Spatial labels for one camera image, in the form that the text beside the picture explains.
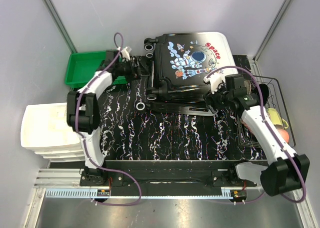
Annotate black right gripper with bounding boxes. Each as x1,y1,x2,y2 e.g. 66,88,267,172
202,80,233,114

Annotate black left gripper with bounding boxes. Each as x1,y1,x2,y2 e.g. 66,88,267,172
115,56,150,82

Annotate space astronaut hard-shell suitcase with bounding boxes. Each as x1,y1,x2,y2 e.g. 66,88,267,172
135,32,237,117

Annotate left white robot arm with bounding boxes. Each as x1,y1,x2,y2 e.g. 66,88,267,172
66,51,145,186

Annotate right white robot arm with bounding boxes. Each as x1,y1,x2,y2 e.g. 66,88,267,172
204,87,310,203

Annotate grey woven round coaster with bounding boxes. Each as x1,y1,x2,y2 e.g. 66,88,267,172
244,80,252,94

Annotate black round object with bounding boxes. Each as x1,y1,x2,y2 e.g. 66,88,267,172
259,83,270,106

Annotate green plastic tray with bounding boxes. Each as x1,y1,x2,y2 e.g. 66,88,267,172
64,50,128,86

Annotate yellow mug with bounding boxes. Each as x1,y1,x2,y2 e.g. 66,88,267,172
266,108,289,129

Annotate peach pink mug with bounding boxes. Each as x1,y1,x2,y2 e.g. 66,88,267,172
277,128,290,143

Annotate white stacked storage bins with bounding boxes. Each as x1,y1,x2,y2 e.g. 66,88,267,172
20,103,85,162

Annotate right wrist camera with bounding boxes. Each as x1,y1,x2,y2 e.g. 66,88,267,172
225,74,245,91

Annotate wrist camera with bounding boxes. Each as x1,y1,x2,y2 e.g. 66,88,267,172
103,50,119,66
225,74,245,91

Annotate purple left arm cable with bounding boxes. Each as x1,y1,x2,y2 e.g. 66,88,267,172
74,32,143,205

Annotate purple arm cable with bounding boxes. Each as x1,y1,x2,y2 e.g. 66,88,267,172
74,32,143,205
204,65,307,205

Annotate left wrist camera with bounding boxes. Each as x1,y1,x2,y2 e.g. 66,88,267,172
103,50,119,66

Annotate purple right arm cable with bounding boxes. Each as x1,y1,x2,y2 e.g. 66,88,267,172
204,65,307,205

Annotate black wire basket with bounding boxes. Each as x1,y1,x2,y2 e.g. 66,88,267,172
237,76,296,148

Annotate white cable duct strip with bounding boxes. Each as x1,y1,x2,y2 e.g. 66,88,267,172
45,187,247,199

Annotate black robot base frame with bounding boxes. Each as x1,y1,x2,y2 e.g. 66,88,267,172
80,160,255,195

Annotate aluminium rail frame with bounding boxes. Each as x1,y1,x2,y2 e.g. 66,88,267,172
23,0,320,228

